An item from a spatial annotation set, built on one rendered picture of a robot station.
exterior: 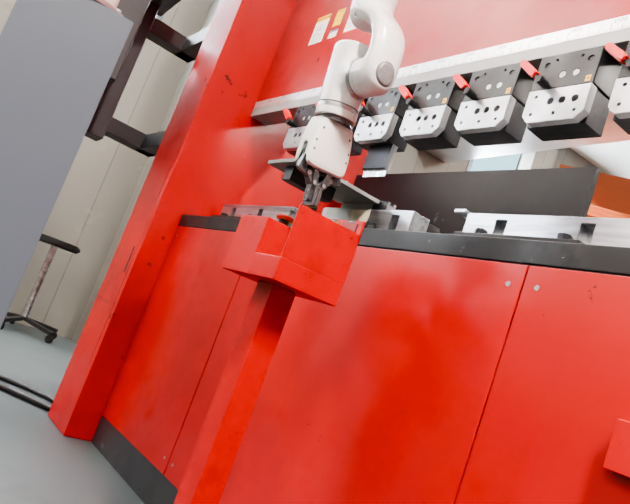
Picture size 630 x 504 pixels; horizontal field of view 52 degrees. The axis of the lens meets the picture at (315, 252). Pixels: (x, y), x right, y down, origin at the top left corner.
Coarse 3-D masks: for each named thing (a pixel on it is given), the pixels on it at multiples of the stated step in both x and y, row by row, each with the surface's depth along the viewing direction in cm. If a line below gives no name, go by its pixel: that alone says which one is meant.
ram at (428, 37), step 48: (336, 0) 234; (432, 0) 185; (480, 0) 168; (528, 0) 154; (576, 0) 142; (624, 0) 131; (288, 48) 250; (432, 48) 177; (480, 48) 161; (576, 48) 136; (624, 48) 130
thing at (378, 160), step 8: (392, 144) 180; (368, 152) 187; (376, 152) 184; (384, 152) 181; (392, 152) 180; (368, 160) 186; (376, 160) 183; (384, 160) 180; (392, 160) 180; (368, 168) 184; (376, 168) 181; (384, 168) 179; (368, 176) 184; (376, 176) 181; (384, 176) 179
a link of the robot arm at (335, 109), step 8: (320, 104) 126; (328, 104) 125; (336, 104) 125; (344, 104) 125; (320, 112) 126; (328, 112) 125; (336, 112) 125; (344, 112) 125; (352, 112) 126; (344, 120) 127; (352, 120) 126
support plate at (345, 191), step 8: (272, 160) 172; (280, 160) 168; (288, 160) 165; (280, 168) 174; (344, 184) 166; (336, 192) 177; (344, 192) 174; (352, 192) 171; (360, 192) 169; (336, 200) 186; (344, 200) 182; (352, 200) 179; (360, 200) 176; (368, 200) 173; (376, 200) 172
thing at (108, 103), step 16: (160, 0) 280; (176, 0) 274; (144, 16) 282; (160, 16) 296; (144, 32) 282; (128, 64) 280; (112, 96) 277; (96, 112) 274; (112, 112) 277; (96, 128) 274
